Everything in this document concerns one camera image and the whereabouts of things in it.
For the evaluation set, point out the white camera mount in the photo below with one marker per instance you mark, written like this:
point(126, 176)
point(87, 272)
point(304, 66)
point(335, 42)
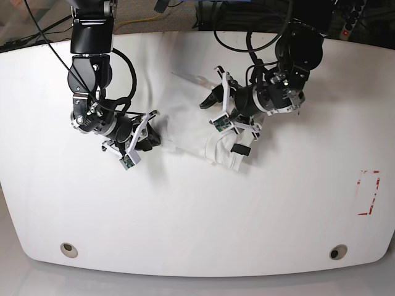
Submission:
point(228, 118)
point(134, 142)

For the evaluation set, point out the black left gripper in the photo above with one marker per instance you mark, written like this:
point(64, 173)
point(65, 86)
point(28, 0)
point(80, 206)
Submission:
point(282, 93)

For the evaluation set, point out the red tape rectangle marker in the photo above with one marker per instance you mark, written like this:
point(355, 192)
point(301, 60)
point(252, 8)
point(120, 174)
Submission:
point(366, 192)

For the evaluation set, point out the white printed T-shirt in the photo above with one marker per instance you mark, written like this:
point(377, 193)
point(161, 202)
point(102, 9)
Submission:
point(184, 127)

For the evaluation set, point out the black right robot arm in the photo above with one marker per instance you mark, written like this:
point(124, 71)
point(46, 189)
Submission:
point(91, 73)

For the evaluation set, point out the black power strip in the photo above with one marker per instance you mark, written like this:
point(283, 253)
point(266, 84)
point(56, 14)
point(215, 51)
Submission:
point(352, 17)

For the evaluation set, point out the table grommet hole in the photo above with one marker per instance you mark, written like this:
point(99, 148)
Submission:
point(338, 252)
point(69, 250)

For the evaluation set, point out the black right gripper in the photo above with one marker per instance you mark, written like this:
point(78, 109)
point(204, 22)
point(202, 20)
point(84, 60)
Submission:
point(108, 118)

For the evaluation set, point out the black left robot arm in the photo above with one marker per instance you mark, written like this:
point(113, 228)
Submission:
point(298, 47)

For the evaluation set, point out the right table grommet hole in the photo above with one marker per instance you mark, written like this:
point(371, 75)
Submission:
point(338, 252)

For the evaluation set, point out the left table grommet hole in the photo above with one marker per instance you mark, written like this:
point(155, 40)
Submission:
point(69, 250)

